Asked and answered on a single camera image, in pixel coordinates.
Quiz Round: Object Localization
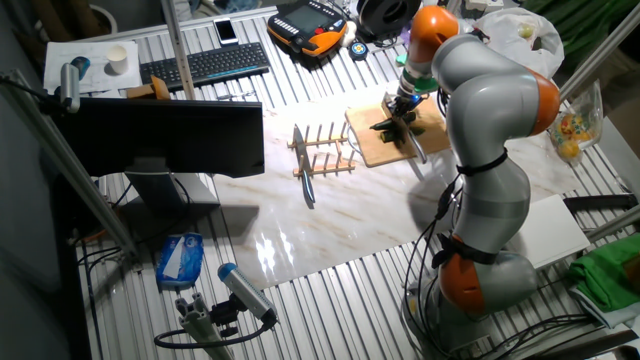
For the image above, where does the orange and black teach pendant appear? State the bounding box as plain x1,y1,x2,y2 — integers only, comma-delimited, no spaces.
266,0,349,58

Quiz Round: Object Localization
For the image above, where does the blue tissue pack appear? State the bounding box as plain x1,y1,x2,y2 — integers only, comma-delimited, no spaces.
155,232,205,292

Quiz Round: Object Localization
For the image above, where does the grey aluminium frame beam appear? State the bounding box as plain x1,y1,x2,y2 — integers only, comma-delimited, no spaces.
556,2,640,104
0,68,140,257
584,203,640,244

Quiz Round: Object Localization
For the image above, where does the wooden cutting board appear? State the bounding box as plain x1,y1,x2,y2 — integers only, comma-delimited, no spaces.
344,93,451,169

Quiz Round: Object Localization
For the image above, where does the bright green cloth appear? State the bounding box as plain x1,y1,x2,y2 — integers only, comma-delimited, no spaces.
567,232,640,314

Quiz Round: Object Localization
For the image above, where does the white paper sheet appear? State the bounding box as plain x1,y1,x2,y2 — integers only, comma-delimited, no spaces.
43,39,144,97

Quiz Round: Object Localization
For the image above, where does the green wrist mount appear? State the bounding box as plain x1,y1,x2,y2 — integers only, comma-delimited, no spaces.
393,52,439,95

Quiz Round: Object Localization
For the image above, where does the black bar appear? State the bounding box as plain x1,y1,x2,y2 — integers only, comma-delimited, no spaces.
563,193,640,214

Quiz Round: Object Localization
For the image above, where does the clear bag of yellow fruit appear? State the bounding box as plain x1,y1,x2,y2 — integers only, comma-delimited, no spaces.
548,79,605,164

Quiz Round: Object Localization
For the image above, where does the white rounded object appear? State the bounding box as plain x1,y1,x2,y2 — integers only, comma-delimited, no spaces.
342,20,359,49

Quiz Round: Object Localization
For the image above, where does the white plastic bag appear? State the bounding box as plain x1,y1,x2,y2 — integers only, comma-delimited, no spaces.
472,6,566,82

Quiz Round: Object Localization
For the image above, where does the brown wooden block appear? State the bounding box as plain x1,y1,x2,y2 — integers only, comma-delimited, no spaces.
126,74,172,101

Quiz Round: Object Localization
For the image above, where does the black computer monitor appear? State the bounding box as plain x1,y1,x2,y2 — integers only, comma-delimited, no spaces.
52,97,266,219

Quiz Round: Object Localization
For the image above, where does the white flat box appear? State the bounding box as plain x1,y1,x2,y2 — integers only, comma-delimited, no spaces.
507,193,592,271

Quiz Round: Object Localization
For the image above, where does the pointed steel kitchen knife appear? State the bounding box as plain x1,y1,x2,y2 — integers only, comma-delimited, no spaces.
292,124,318,207

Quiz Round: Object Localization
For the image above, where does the black camera bracket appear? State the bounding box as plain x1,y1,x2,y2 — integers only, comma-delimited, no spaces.
209,294,242,339

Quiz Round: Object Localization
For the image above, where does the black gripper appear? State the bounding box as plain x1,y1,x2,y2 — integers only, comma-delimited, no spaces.
390,89,426,127

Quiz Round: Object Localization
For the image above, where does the short aluminium profile stand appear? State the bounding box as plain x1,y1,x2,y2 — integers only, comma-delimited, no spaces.
173,292,236,360

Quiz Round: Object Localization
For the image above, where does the dark blue rounded object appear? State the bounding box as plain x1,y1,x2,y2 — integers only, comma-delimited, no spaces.
69,55,93,81

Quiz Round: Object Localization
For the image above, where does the steel cleaver blade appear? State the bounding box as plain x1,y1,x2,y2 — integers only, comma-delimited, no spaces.
381,92,429,165

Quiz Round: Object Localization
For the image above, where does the cut cucumber piece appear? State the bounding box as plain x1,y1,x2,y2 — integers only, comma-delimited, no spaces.
378,126,427,147

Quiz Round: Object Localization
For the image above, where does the round black tape measure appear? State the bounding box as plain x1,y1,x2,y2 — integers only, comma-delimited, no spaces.
348,41,370,63

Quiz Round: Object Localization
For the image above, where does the silver depth camera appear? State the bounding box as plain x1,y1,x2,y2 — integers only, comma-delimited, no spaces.
58,62,82,115

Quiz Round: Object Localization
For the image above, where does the black keyboard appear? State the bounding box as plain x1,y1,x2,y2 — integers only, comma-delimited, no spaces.
138,41,272,93

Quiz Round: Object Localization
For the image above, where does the black filament spool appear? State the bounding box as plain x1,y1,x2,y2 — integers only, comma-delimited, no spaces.
355,0,424,44

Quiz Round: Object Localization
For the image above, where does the dark green fabric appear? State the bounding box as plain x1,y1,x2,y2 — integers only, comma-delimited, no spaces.
519,0,640,67

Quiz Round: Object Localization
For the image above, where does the black camera cable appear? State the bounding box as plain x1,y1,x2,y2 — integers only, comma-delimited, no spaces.
153,313,279,350

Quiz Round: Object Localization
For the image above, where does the white smartphone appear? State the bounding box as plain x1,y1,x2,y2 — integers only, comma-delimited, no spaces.
212,17,240,47

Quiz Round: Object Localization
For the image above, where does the white paper cup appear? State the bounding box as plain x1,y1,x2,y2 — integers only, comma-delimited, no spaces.
106,44,130,76

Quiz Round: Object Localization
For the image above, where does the silver camera with blue cap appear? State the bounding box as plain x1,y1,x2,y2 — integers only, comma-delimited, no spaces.
217,262,279,324

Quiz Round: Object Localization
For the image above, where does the grey aluminium frame post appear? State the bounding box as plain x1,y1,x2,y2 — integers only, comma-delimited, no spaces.
159,0,197,101

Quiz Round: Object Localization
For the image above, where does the wooden peg rack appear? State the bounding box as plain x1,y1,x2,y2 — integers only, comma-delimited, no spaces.
287,121,357,179

